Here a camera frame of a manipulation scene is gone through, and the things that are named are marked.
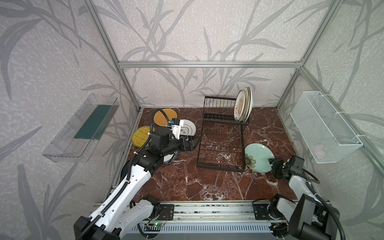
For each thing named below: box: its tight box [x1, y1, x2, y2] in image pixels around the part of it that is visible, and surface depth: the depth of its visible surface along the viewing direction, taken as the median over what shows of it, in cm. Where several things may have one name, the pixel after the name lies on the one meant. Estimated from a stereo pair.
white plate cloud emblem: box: [180, 119, 197, 136], surface depth 109 cm
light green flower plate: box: [244, 143, 275, 173], surface depth 94 cm
